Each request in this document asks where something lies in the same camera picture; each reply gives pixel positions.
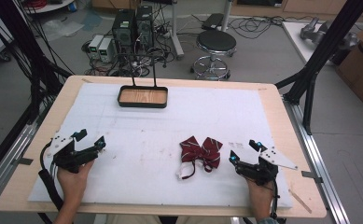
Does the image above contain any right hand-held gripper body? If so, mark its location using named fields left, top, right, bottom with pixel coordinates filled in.
left=235, top=146, right=299, bottom=187

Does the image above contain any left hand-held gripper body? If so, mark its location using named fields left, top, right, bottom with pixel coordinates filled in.
left=47, top=133, right=100, bottom=175

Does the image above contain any dark red striped bow tie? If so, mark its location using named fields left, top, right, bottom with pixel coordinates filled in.
left=176, top=135, right=224, bottom=181

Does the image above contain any black tray with wooden bottom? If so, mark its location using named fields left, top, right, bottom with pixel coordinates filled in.
left=117, top=53, right=169, bottom=109

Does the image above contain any person's right hand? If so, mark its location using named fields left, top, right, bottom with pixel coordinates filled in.
left=245, top=177, right=275, bottom=207

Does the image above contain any person's left hand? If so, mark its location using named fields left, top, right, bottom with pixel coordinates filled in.
left=56, top=160, right=95, bottom=201

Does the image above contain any grey metal table clip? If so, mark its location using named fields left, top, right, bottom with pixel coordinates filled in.
left=11, top=157, right=35, bottom=166
left=300, top=170, right=324, bottom=184

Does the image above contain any thin wooden stick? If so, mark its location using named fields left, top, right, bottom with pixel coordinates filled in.
left=288, top=189, right=313, bottom=215

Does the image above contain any white foam mat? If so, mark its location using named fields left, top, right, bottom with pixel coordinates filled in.
left=28, top=82, right=294, bottom=209

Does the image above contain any white power supply unit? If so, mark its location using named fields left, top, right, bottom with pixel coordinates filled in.
left=97, top=36, right=114, bottom=63
left=88, top=34, right=105, bottom=60

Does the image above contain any black round stool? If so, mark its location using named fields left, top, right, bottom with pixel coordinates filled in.
left=189, top=29, right=238, bottom=81

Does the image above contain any black computer tower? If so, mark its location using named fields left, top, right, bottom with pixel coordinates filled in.
left=134, top=5, right=155, bottom=49
left=111, top=8, right=136, bottom=54

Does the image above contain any brown cardboard box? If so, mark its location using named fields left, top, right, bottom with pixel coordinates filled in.
left=336, top=21, right=363, bottom=109

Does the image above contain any flat black device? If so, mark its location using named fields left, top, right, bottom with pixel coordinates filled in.
left=201, top=12, right=225, bottom=32

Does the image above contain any white desk leg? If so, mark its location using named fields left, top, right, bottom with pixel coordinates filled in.
left=169, top=0, right=186, bottom=61

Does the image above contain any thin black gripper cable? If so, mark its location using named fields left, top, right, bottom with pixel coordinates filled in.
left=270, top=179, right=280, bottom=220

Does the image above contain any black sleeved gripper cable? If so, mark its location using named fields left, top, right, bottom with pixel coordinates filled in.
left=37, top=140, right=65, bottom=213

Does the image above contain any aluminium rail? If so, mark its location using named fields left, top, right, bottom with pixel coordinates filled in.
left=282, top=96, right=352, bottom=224
left=0, top=102, right=51, bottom=208

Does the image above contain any black metal frame stand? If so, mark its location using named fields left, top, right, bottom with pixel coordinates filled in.
left=0, top=0, right=75, bottom=185
left=274, top=0, right=363, bottom=136

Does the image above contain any bundle of black floor cables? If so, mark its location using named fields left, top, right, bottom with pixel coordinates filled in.
left=227, top=14, right=314, bottom=40

